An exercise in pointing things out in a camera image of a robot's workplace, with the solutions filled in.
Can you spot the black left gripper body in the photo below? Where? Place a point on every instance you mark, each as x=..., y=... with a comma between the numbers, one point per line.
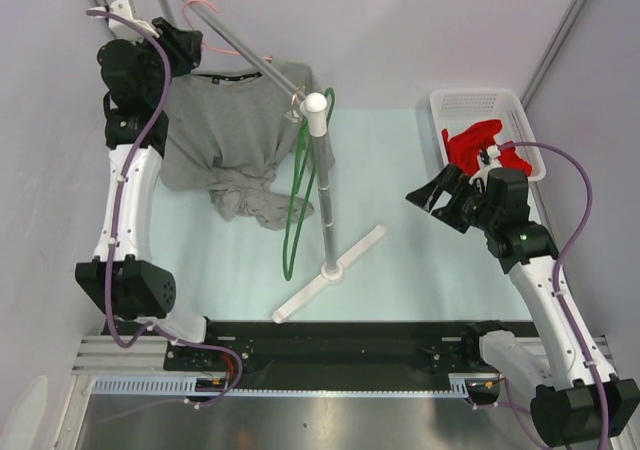
x=181, y=59

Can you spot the pink wire hanger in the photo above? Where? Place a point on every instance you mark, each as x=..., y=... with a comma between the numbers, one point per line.
x=229, y=45

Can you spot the white slotted cable duct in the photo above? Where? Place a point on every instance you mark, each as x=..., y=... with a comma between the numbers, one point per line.
x=441, y=386

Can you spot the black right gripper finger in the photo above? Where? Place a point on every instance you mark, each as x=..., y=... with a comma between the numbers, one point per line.
x=452, y=210
x=445, y=182

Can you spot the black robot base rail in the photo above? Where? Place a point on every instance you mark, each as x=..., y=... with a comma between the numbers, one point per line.
x=346, y=352

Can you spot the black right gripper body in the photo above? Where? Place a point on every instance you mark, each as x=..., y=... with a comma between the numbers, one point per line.
x=473, y=192

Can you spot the white plastic basket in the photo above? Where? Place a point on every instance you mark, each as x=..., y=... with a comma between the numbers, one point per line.
x=467, y=121

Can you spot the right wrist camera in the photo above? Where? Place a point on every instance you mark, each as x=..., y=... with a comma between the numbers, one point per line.
x=488, y=159

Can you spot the red t shirt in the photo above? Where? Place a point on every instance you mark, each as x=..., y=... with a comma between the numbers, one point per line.
x=463, y=149

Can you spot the white clothes rack with poles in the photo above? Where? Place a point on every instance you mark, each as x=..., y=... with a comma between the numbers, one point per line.
x=312, y=111

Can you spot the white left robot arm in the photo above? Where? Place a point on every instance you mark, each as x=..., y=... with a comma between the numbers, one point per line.
x=135, y=295

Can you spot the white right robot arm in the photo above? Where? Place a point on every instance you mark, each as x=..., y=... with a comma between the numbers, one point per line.
x=575, y=394

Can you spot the grey t shirt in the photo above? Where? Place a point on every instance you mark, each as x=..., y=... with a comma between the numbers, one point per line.
x=228, y=134

